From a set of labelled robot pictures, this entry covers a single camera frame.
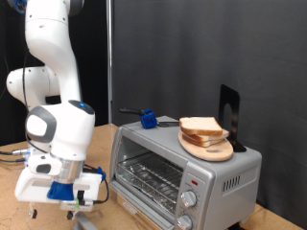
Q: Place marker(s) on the silver toaster oven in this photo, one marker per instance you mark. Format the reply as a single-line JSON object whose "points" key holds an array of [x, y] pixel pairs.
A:
{"points": [[160, 137]]}

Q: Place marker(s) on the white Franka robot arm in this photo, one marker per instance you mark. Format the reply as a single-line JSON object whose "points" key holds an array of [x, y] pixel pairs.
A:
{"points": [[54, 48]]}

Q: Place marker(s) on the black fabric backdrop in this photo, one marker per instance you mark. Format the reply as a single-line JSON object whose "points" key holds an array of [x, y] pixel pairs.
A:
{"points": [[92, 64]]}

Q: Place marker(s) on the black metal bookend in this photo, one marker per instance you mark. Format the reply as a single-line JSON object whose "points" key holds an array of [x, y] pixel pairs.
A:
{"points": [[235, 105]]}

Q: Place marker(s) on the metal spatula with blue block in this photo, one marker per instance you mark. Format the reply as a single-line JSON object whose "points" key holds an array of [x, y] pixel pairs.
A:
{"points": [[149, 119]]}

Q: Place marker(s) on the vertical metal pole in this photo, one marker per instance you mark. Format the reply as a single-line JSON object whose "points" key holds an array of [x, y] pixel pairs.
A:
{"points": [[109, 64]]}

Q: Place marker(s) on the red oven indicator light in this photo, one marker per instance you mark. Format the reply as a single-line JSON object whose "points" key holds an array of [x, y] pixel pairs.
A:
{"points": [[194, 182]]}

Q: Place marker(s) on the silver oven knob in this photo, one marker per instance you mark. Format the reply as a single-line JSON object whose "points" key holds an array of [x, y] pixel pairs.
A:
{"points": [[189, 198], [184, 222]]}

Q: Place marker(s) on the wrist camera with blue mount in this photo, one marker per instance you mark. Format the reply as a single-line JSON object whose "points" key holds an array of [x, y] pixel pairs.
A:
{"points": [[60, 191]]}

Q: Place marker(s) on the oval wooden cutting board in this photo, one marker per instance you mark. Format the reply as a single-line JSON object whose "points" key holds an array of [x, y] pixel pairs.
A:
{"points": [[207, 153]]}

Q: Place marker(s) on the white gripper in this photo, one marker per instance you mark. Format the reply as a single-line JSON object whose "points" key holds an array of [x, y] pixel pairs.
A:
{"points": [[32, 190]]}

